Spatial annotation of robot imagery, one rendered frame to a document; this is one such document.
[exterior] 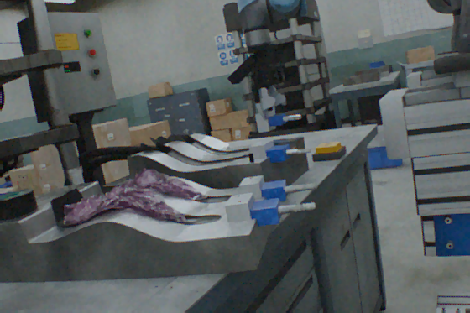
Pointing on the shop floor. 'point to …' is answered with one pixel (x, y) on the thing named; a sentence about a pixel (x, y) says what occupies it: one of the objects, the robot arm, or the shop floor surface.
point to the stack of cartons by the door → (227, 121)
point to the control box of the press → (75, 75)
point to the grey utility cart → (414, 68)
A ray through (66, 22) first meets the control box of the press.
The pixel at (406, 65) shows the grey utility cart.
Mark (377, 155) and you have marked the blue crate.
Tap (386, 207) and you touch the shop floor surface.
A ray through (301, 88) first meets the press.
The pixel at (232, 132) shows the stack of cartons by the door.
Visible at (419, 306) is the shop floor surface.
